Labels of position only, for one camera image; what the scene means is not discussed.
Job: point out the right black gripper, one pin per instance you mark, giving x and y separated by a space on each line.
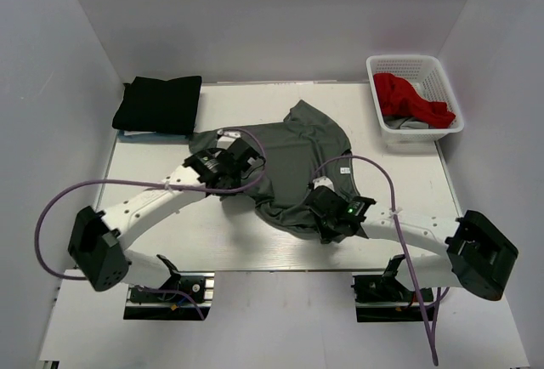
325 232

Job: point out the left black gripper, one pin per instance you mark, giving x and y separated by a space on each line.
238 181

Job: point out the grey t shirt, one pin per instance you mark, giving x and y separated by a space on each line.
405 123
294 149

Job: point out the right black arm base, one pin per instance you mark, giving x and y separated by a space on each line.
384 300

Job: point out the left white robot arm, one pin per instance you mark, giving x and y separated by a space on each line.
101 240

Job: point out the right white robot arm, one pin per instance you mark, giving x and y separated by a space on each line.
468 252

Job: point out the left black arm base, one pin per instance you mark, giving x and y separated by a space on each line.
191 300

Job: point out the folded black t shirt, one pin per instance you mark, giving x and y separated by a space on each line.
159 106

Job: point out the folded light blue t shirt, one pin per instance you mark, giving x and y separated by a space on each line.
150 138

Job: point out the grey t shirt in basket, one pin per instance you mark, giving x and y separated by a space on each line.
405 123

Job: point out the red t shirt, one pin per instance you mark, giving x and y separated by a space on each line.
397 98

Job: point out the white plastic basket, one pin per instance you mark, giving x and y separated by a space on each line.
427 77

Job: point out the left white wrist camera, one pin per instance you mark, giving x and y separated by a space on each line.
225 135

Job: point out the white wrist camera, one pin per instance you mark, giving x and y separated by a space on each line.
321 182
225 135

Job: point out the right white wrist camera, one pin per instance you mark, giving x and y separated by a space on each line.
321 182

